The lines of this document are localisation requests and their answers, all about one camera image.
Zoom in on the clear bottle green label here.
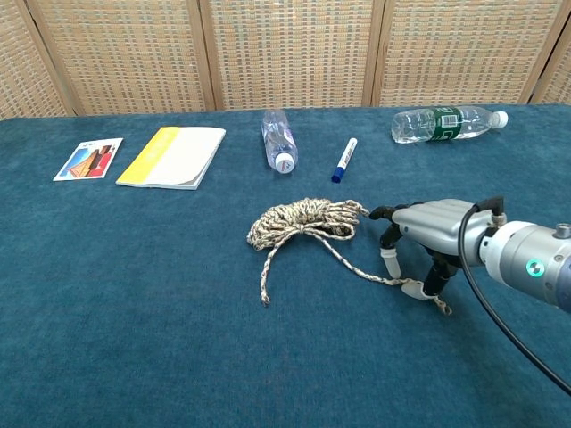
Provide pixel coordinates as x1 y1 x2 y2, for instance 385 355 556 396
390 105 509 145

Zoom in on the woven wooden folding screen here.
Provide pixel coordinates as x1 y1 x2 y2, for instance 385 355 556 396
0 0 571 121

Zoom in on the beige braided rope bundle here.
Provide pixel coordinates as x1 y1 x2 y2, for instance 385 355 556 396
245 197 452 317

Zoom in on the white marker blue cap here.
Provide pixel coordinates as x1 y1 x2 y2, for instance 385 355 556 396
330 137 360 184

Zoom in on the blue felt table cover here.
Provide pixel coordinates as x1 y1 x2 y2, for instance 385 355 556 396
0 103 571 428

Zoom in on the clear bottle purple label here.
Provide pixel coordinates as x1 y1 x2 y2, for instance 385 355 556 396
261 109 299 175

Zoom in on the black right hand cable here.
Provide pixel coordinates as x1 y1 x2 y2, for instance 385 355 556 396
458 195 571 397

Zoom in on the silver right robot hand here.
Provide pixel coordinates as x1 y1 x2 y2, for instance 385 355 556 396
368 199 491 300

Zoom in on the yellow and white booklet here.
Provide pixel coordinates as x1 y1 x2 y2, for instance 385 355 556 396
115 126 228 192

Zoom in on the colourful picture card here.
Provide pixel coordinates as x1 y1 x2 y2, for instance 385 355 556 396
52 137 125 183

